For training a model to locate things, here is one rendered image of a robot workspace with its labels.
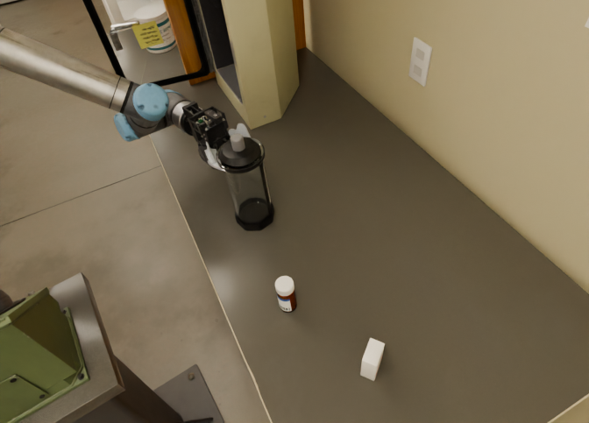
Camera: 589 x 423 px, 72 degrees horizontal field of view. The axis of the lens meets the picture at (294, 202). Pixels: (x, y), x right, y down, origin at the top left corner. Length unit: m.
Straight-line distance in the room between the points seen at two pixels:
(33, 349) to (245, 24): 0.88
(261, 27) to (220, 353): 1.36
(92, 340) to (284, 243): 0.47
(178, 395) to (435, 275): 1.27
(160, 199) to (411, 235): 1.83
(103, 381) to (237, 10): 0.91
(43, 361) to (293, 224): 0.59
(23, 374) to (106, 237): 1.69
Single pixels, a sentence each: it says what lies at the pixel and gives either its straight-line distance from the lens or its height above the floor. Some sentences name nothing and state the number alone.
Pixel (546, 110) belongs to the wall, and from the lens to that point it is 0.98.
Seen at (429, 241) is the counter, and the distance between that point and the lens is 1.04.
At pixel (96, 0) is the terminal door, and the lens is 1.46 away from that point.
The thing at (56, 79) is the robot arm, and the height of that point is 1.35.
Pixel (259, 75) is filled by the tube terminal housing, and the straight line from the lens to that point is 1.26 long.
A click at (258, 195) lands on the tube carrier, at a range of 0.96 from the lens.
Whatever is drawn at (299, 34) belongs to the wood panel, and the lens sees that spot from 1.73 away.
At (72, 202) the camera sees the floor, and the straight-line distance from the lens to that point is 2.85.
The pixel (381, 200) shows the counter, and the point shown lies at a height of 0.94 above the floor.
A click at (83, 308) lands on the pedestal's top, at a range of 1.08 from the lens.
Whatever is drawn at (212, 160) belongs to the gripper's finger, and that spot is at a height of 1.16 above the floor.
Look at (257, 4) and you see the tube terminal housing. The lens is 1.18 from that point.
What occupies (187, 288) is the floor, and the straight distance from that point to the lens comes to 2.15.
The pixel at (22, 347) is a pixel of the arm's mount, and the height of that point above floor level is 1.13.
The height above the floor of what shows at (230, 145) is 1.18.
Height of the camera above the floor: 1.76
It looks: 48 degrees down
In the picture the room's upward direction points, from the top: 7 degrees counter-clockwise
